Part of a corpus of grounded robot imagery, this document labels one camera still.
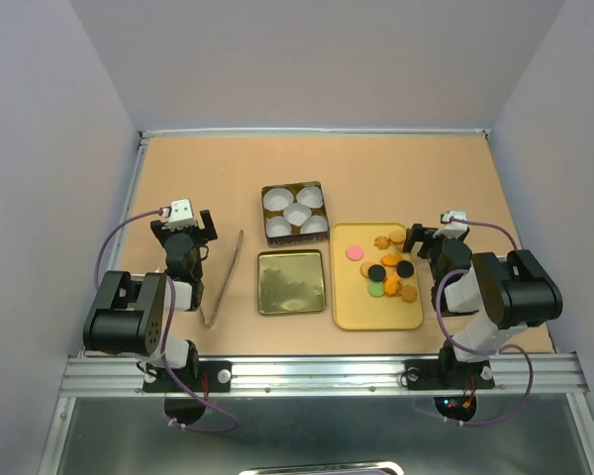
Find orange swirl cookie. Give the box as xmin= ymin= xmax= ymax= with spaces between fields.
xmin=373 ymin=236 xmax=391 ymax=250

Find black sandwich cookie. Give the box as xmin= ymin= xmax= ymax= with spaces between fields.
xmin=369 ymin=264 xmax=387 ymax=282
xmin=396 ymin=260 xmax=415 ymax=278

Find pink macaron cookie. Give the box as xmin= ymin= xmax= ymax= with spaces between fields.
xmin=346 ymin=245 xmax=364 ymax=261

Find metal serving tongs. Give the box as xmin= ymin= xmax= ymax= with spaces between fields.
xmin=199 ymin=230 xmax=245 ymax=329

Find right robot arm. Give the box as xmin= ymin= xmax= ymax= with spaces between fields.
xmin=399 ymin=216 xmax=563 ymax=391

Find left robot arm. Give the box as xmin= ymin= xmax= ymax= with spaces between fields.
xmin=83 ymin=202 xmax=217 ymax=390

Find round tan sandwich cookie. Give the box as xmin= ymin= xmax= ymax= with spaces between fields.
xmin=388 ymin=228 xmax=407 ymax=245

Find tan flower cookie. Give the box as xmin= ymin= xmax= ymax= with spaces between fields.
xmin=399 ymin=285 xmax=418 ymax=303

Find beige round biscuit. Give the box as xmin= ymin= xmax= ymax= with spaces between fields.
xmin=359 ymin=261 xmax=374 ymax=279

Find green sandwich cookie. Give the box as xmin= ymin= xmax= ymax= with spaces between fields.
xmin=367 ymin=281 xmax=385 ymax=298

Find white paper cup liner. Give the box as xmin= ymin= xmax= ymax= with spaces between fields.
xmin=296 ymin=186 xmax=324 ymax=209
xmin=300 ymin=215 xmax=329 ymax=235
xmin=265 ymin=216 xmax=292 ymax=238
xmin=262 ymin=187 xmax=294 ymax=212
xmin=283 ymin=203 xmax=312 ymax=227

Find square cookie tin box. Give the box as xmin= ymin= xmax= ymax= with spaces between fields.
xmin=261 ymin=181 xmax=330 ymax=247

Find gold tin lid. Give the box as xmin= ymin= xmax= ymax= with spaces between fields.
xmin=257 ymin=249 xmax=327 ymax=317

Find yellow serving tray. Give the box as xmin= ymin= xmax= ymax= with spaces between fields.
xmin=330 ymin=223 xmax=424 ymax=332

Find metal tray at bottom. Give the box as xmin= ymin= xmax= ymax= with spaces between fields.
xmin=240 ymin=461 xmax=405 ymax=475

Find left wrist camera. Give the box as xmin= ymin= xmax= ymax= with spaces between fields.
xmin=161 ymin=199 xmax=197 ymax=231

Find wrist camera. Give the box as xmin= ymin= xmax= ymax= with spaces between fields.
xmin=161 ymin=199 xmax=197 ymax=231
xmin=434 ymin=210 xmax=468 ymax=239

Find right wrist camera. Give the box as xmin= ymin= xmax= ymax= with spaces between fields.
xmin=434 ymin=210 xmax=468 ymax=239

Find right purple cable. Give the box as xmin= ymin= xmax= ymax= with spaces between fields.
xmin=435 ymin=220 xmax=535 ymax=428

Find purple cable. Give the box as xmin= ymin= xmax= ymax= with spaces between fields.
xmin=94 ymin=208 xmax=240 ymax=433
xmin=435 ymin=220 xmax=535 ymax=428

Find aluminium mounting rail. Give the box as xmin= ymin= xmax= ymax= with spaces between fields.
xmin=59 ymin=353 xmax=589 ymax=400

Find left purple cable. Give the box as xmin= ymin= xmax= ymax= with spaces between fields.
xmin=94 ymin=208 xmax=240 ymax=433

